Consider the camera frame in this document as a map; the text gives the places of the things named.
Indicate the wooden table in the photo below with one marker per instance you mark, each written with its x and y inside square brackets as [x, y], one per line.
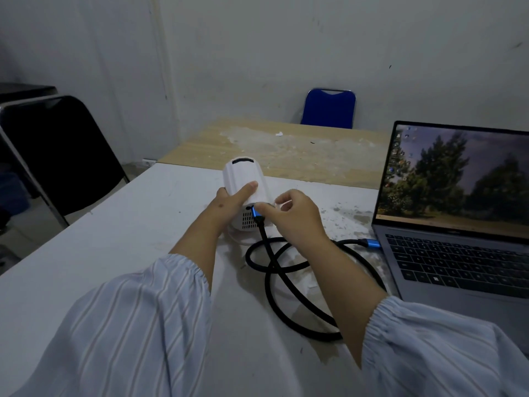
[285, 150]

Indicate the person's left thumb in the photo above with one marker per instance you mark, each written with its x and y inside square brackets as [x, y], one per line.
[245, 189]

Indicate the black folding chair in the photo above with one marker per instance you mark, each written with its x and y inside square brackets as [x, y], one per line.
[58, 157]

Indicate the person's left forearm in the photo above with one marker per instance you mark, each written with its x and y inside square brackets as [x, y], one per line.
[136, 301]

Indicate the white wall socket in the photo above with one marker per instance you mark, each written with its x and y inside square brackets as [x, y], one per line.
[148, 162]

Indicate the person's right forearm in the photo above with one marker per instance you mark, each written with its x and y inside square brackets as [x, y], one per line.
[396, 322]

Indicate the person's right thumb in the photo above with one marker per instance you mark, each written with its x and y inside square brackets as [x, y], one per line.
[266, 212]

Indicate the white mini projector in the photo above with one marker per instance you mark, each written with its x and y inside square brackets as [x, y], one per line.
[244, 190]

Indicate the person's right hand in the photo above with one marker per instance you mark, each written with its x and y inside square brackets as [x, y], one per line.
[296, 221]

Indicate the person's left hand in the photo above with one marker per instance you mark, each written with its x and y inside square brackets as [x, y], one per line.
[225, 206]

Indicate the blue chair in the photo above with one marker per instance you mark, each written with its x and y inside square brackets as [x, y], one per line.
[328, 108]

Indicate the grey laptop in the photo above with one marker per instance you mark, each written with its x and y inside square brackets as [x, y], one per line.
[450, 227]

